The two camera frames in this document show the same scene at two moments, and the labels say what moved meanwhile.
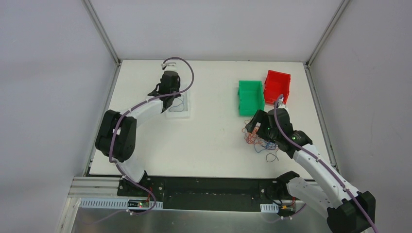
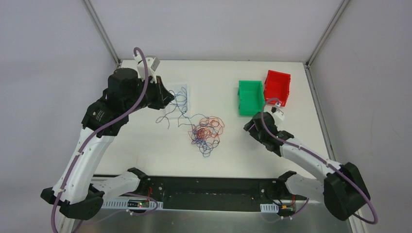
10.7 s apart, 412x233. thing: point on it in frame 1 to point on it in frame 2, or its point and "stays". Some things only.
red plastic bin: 276,83 stays
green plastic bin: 251,97 stays
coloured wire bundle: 259,142 to 205,134
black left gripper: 165,94 to 160,94
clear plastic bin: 180,108 stays
